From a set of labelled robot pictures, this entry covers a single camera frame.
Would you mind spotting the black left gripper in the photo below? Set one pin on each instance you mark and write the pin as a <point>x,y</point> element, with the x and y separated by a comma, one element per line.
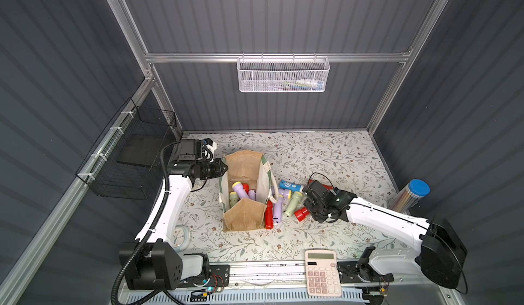
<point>221,168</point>

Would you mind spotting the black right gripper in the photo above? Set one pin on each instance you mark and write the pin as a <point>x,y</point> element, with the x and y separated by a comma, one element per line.
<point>313,196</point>

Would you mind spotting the red flashlight bottom horizontal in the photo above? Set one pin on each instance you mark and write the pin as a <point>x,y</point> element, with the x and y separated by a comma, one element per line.
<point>301,214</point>

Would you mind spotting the purple flashlight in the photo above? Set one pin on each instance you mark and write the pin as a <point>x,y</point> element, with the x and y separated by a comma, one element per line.
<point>285,193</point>
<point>238,188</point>

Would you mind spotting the pale green flashlight top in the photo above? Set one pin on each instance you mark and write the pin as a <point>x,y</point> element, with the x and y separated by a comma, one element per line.
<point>233,199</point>

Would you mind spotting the pale green flashlight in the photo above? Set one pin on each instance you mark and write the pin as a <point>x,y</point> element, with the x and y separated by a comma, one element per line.
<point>294,202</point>
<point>233,199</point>

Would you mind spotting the red flashlight vertical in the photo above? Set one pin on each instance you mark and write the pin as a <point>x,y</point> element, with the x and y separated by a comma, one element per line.
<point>269,222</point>
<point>325,185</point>

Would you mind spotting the purple flashlight vertical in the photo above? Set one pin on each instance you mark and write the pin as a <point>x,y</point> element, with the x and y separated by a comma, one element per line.
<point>252,194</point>
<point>277,210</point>

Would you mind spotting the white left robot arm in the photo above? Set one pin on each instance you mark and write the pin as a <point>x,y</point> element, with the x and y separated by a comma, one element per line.
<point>151,262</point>

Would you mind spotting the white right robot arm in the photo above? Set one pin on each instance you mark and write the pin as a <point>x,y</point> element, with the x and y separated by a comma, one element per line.
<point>433,247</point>

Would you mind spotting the blue flashlight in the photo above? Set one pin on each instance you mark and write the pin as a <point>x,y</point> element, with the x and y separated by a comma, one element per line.
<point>291,186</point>

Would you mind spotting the pink desk calculator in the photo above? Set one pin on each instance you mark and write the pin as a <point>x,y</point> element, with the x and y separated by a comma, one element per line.
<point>322,277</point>

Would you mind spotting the blue lid pencil tube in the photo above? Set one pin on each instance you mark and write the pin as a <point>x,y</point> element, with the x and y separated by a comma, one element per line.
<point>412,193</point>

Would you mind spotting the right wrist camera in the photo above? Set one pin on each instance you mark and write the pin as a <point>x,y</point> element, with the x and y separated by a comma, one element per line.
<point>315,191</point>

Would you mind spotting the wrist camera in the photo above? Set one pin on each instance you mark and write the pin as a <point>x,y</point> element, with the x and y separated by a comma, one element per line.
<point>196,150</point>
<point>315,191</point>

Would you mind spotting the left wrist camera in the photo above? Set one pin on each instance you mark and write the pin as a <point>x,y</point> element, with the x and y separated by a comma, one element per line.
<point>196,150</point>

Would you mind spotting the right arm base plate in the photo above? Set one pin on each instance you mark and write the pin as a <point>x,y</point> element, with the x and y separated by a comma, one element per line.
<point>352,272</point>

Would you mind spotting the black wire side basket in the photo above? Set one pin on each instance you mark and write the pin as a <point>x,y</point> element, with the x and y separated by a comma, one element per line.
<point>126,165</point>

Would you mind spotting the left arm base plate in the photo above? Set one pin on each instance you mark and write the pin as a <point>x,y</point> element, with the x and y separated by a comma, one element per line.
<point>214,276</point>

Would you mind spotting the white wire wall basket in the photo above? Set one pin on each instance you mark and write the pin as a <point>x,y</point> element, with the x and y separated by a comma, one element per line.
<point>261,74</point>

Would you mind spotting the markers in wall basket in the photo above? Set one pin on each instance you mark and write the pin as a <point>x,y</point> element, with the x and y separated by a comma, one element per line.
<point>308,85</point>

